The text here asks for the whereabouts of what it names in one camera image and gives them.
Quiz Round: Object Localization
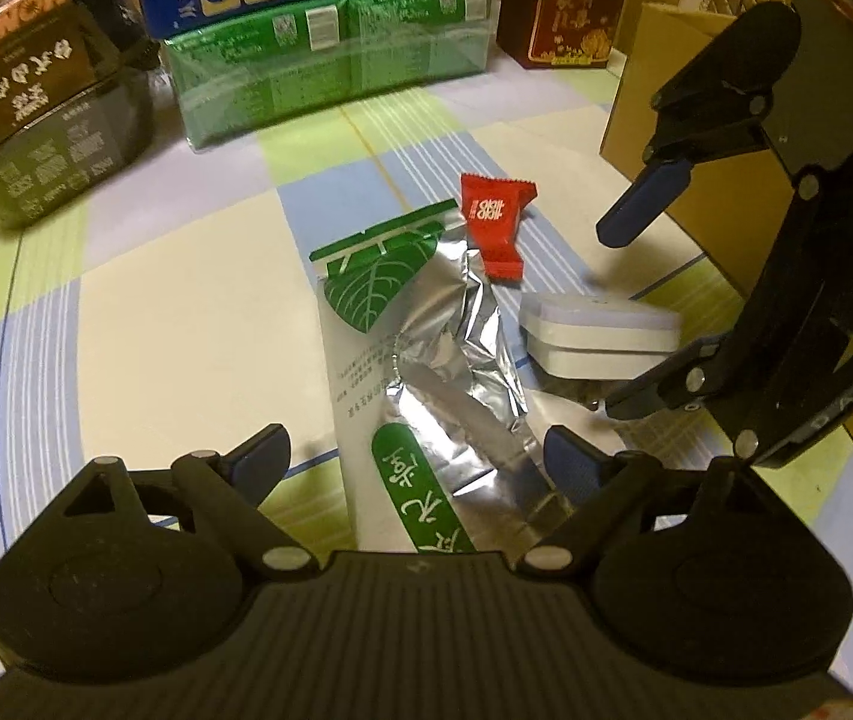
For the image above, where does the white power adapter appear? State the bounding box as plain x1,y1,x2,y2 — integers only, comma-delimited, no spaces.
519,293,682,380

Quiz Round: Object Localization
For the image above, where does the silver foil tea bag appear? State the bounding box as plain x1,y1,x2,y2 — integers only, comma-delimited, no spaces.
311,200,570,559

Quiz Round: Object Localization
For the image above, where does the red candy packet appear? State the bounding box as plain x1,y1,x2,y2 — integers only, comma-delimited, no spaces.
461,174,537,283

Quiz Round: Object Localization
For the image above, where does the checkered tablecloth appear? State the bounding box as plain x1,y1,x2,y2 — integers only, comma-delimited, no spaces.
0,44,853,691

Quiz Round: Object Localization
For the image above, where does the brown cardboard box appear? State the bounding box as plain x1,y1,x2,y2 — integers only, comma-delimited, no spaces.
600,4,853,439

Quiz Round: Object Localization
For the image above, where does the green drink carton pack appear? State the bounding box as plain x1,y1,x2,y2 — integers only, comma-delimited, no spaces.
163,0,497,149

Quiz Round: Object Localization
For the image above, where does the dark Honglu food box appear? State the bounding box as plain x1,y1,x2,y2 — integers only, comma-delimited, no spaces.
0,0,158,229

